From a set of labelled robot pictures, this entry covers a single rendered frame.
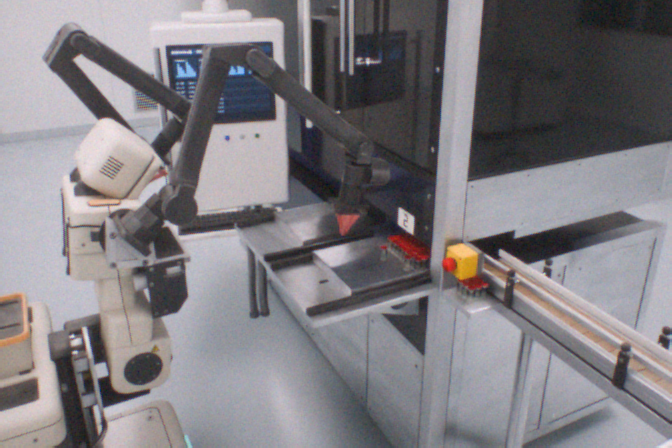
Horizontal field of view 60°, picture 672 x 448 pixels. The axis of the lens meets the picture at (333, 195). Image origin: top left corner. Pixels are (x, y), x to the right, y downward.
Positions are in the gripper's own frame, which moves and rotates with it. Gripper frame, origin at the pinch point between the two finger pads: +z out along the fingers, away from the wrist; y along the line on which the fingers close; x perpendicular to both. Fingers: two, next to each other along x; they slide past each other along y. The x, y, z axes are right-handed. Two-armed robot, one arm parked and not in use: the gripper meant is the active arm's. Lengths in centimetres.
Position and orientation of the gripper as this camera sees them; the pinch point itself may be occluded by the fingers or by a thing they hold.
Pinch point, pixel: (342, 232)
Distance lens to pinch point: 161.8
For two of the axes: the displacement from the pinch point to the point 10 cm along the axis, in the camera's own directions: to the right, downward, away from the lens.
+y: 8.7, 0.0, 4.9
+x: -4.6, -3.4, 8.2
